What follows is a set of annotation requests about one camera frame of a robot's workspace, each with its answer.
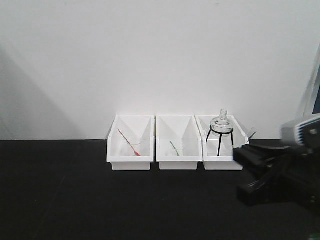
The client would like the round glass flask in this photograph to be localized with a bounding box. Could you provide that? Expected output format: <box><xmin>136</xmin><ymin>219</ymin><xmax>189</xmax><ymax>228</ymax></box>
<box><xmin>210</xmin><ymin>109</ymin><xmax>234</xmax><ymax>134</ymax></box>

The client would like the red tipped pipette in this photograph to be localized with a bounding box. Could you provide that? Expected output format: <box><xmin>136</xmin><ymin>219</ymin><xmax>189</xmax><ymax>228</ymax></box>
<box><xmin>118</xmin><ymin>129</ymin><xmax>142</xmax><ymax>157</ymax></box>

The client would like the right white storage bin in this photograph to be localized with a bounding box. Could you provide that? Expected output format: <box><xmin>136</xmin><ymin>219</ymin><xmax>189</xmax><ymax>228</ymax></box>
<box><xmin>195</xmin><ymin>115</ymin><xmax>249</xmax><ymax>171</ymax></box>

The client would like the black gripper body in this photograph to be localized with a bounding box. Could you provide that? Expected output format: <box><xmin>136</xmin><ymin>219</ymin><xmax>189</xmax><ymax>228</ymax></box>
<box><xmin>233</xmin><ymin>144</ymin><xmax>320</xmax><ymax>207</ymax></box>

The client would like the left white storage bin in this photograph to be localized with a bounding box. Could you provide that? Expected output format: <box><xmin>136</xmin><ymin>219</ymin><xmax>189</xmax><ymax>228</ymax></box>
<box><xmin>106</xmin><ymin>115</ymin><xmax>155</xmax><ymax>171</ymax></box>

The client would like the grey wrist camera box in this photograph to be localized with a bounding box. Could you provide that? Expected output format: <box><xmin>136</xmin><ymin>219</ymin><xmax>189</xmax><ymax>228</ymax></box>
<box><xmin>280</xmin><ymin>113</ymin><xmax>320</xmax><ymax>150</ymax></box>

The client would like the middle white storage bin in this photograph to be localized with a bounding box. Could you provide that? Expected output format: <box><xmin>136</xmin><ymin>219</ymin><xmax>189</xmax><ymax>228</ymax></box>
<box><xmin>155</xmin><ymin>115</ymin><xmax>203</xmax><ymax>170</ymax></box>

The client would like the white storage bin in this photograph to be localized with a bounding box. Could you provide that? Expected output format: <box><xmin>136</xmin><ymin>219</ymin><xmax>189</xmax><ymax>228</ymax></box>
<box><xmin>195</xmin><ymin>115</ymin><xmax>249</xmax><ymax>171</ymax></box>
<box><xmin>155</xmin><ymin>115</ymin><xmax>203</xmax><ymax>170</ymax></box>
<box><xmin>106</xmin><ymin>115</ymin><xmax>155</xmax><ymax>171</ymax></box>

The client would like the black wire flask stand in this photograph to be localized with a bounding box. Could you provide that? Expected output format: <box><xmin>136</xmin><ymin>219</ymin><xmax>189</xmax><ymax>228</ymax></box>
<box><xmin>205</xmin><ymin>126</ymin><xmax>234</xmax><ymax>157</ymax></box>

